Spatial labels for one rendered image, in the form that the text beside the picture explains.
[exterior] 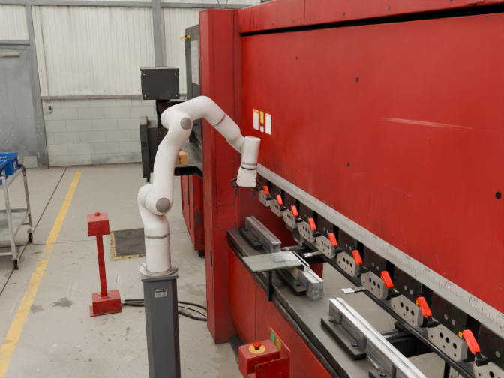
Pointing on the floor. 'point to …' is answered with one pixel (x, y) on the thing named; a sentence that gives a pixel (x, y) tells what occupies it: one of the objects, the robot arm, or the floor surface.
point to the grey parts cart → (8, 228)
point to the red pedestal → (95, 226)
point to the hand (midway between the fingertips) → (244, 195)
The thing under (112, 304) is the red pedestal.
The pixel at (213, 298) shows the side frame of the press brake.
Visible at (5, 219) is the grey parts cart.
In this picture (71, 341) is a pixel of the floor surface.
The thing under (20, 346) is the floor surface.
